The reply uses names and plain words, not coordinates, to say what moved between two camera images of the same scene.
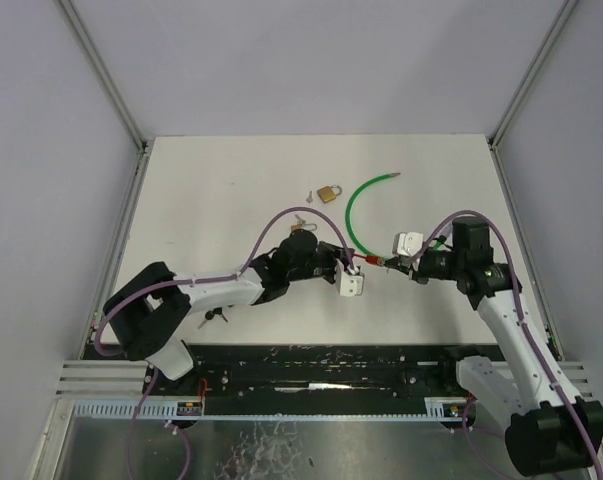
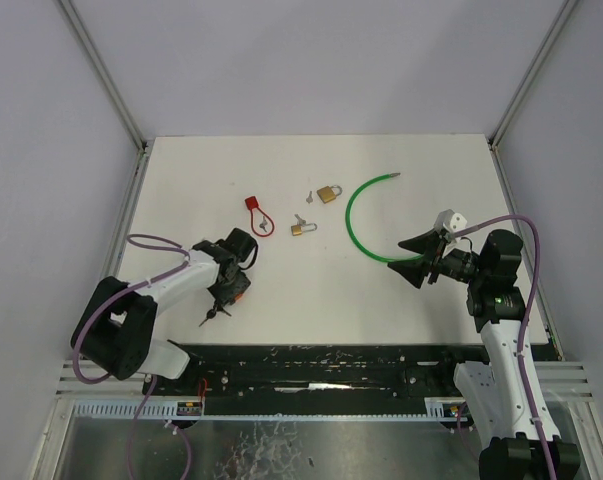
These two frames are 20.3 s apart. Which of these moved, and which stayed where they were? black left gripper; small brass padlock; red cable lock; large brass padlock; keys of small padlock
Moved: red cable lock; black left gripper
Stayed: keys of small padlock; small brass padlock; large brass padlock
